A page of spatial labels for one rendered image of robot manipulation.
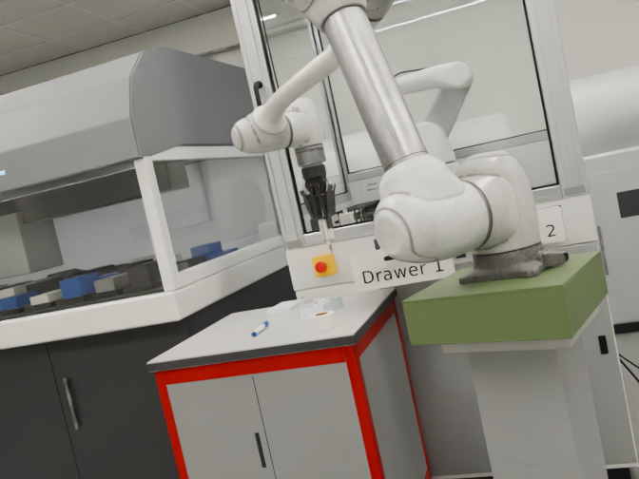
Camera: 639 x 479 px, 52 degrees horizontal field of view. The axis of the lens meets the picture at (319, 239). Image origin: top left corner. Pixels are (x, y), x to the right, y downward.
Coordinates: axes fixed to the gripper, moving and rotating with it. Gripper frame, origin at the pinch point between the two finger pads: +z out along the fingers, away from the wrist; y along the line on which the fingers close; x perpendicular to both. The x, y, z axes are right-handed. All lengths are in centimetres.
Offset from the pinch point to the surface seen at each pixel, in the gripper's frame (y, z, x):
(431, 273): -33.5, 16.9, -0.9
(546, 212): -53, 9, -43
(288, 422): -4, 47, 38
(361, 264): -15.5, 11.2, 6.3
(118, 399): 88, 47, 31
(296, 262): 27.3, 11.1, -12.9
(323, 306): -3.1, 21.4, 12.4
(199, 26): 293, -169, -245
